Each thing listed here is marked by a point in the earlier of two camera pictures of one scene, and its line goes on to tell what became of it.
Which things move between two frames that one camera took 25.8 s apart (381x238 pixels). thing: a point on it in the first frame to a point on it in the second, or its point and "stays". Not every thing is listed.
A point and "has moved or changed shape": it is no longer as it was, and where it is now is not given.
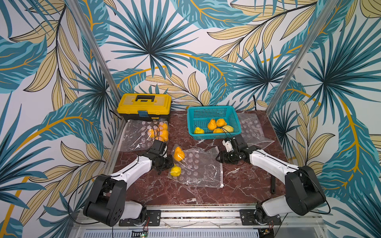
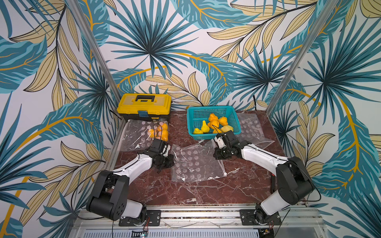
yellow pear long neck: x=175 y=171 to x=205 y=128
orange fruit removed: x=178 y=154 to x=213 y=117
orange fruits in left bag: x=161 y=133 stays
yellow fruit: x=218 y=130 stays
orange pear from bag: x=212 y=125 stays
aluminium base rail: x=204 y=223 stays
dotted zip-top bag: x=138 y=133 stays
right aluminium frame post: x=327 y=8 stays
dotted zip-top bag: x=201 y=168 has moved or changed shape
